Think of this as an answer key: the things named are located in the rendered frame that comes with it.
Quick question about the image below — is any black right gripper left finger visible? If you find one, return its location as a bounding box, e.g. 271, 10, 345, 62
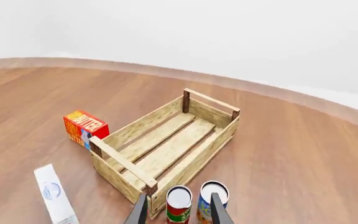
123, 194, 149, 224

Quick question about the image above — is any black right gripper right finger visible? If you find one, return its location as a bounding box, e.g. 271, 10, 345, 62
210, 192, 235, 224

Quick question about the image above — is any wooden slat tray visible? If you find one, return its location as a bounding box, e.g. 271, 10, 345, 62
88, 88, 241, 220

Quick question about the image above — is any blue soup tin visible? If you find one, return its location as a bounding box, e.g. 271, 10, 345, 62
195, 180, 230, 224

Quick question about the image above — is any red soup tin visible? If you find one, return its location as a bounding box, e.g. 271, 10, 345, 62
165, 185, 193, 224

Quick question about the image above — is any white cream cheese box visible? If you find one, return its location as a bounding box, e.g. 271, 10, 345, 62
33, 163, 81, 224

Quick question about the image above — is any red butter box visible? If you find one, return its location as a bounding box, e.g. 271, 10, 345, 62
63, 110, 110, 152

